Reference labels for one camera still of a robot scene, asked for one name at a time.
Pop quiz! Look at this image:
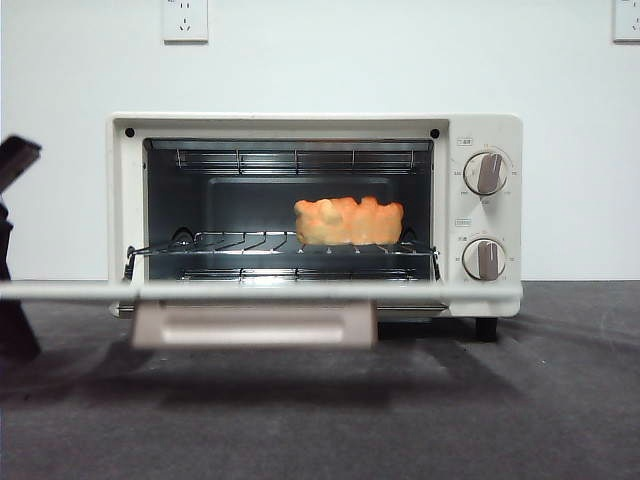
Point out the golden brown bread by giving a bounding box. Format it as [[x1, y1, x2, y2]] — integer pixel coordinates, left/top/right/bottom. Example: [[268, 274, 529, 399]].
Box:
[[293, 195, 406, 248]]

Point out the oven door with taupe handle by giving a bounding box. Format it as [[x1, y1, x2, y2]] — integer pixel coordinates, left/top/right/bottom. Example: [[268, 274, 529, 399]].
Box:
[[0, 278, 522, 350]]

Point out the small taupe oven knob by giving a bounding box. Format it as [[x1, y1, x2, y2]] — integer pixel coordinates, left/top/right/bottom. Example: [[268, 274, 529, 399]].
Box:
[[461, 237, 508, 282]]

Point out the large taupe oven knob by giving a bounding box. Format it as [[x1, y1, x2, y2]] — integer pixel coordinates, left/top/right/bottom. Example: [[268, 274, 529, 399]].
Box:
[[462, 151, 512, 197]]

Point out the cream toaster oven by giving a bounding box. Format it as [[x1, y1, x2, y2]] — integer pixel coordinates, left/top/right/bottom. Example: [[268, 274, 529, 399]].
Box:
[[107, 111, 525, 344]]

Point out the metal heater guard grille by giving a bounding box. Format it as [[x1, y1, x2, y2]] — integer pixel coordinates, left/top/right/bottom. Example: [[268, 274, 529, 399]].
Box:
[[174, 148, 417, 177], [178, 266, 417, 284]]

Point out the metal wire oven rack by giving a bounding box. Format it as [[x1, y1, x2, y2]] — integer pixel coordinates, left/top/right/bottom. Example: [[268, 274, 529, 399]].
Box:
[[126, 229, 440, 260]]

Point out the white wall socket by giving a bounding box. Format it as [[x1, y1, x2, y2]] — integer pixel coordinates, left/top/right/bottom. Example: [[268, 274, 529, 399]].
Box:
[[162, 0, 210, 44], [612, 0, 640, 44]]

